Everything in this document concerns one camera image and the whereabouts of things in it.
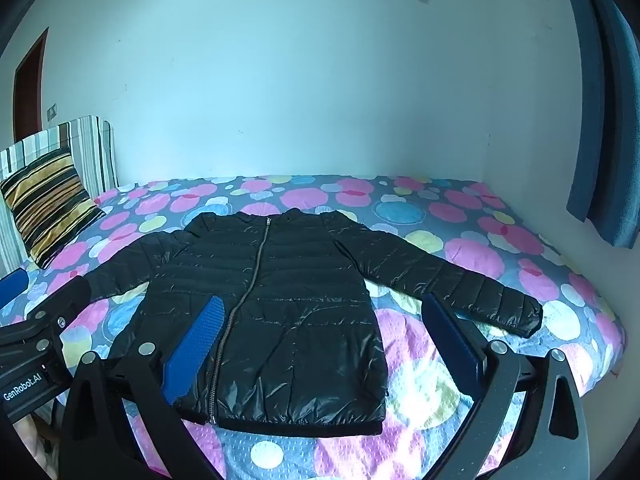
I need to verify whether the brown door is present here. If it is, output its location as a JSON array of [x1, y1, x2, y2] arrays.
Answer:
[[12, 27, 49, 143]]

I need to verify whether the polka dot bedsheet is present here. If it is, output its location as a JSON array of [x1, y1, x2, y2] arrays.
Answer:
[[0, 174, 628, 480]]

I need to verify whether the blue curtain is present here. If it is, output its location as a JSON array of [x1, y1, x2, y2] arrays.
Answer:
[[555, 0, 640, 250]]

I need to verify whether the black puffer jacket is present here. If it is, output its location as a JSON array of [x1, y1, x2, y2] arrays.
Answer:
[[89, 208, 544, 435]]

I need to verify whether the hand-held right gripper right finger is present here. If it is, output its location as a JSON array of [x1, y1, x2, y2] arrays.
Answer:
[[421, 292, 596, 480]]

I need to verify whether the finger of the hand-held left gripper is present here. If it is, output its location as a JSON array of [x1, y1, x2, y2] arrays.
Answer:
[[0, 268, 29, 312], [25, 276, 93, 357]]

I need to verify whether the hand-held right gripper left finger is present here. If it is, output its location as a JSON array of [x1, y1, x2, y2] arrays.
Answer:
[[59, 295, 224, 480]]

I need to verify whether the person's left hand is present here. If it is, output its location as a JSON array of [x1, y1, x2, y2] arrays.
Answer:
[[12, 405, 59, 480]]

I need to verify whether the striped pillow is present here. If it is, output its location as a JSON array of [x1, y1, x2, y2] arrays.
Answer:
[[0, 116, 119, 273]]

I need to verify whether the dark yellow striped cushion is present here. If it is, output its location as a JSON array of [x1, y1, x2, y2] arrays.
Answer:
[[0, 146, 107, 269]]

